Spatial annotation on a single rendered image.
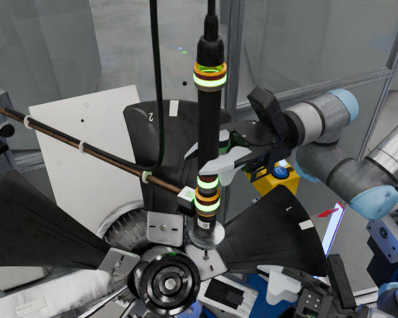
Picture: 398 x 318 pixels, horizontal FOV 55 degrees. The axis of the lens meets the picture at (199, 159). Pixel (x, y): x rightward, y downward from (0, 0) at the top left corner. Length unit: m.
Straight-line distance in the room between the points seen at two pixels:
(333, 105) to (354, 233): 1.83
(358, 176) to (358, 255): 1.69
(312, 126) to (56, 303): 0.63
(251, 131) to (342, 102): 0.20
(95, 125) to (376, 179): 0.64
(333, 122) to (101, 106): 0.55
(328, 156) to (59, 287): 0.62
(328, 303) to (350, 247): 1.69
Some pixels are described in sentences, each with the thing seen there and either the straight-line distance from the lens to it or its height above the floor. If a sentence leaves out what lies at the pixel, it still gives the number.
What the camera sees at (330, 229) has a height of 1.10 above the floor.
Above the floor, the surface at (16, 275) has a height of 1.15.
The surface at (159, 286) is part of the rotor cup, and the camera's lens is 0.75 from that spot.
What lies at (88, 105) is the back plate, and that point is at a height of 1.34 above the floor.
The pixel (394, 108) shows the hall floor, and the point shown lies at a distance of 3.75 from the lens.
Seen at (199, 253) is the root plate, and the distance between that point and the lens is 0.83.
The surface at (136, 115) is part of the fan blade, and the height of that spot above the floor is 1.41.
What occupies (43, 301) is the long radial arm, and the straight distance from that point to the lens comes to 0.91.
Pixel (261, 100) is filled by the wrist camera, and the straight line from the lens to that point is 0.60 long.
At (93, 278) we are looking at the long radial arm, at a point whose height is 1.13.
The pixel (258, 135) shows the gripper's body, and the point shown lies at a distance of 0.65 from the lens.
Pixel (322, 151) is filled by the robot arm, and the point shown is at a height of 1.37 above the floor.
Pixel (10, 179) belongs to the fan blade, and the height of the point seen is 1.42.
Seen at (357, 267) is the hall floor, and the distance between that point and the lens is 2.38.
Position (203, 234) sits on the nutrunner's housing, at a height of 1.28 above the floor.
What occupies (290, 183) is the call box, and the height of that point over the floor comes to 1.05.
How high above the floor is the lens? 1.87
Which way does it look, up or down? 42 degrees down
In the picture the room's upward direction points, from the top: straight up
